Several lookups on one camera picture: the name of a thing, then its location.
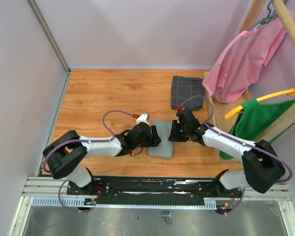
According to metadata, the grey plastic tool case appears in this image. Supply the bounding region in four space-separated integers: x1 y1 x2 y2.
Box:
147 120 174 159

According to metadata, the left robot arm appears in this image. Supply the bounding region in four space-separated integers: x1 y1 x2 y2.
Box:
43 122 161 195

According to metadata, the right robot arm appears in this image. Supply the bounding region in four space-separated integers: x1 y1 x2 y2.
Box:
151 109 286 197

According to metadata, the wooden clothes rack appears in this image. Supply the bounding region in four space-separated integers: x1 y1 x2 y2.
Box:
203 0 295 163

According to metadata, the dark grey checked cloth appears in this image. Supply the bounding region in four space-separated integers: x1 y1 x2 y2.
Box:
171 76 205 111

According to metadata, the pink shirt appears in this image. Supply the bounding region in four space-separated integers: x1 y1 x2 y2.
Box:
203 17 286 104

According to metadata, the green shirt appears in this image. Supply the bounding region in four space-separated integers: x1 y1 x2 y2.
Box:
218 97 295 159

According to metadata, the yellow clothes hanger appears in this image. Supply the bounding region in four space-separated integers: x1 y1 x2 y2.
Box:
224 88 295 119

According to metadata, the teal clothes hanger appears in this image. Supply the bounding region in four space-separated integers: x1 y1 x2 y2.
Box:
245 0 278 31

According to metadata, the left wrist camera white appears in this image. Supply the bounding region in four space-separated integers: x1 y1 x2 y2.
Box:
136 113 150 125

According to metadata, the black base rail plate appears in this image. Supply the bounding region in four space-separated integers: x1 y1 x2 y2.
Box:
66 176 241 206

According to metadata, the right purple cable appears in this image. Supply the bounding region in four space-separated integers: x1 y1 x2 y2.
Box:
177 95 293 217

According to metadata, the purple cable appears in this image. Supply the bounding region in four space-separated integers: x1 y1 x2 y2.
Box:
177 95 293 217
42 110 138 214

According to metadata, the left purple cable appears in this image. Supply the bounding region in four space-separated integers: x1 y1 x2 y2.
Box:
42 110 138 214

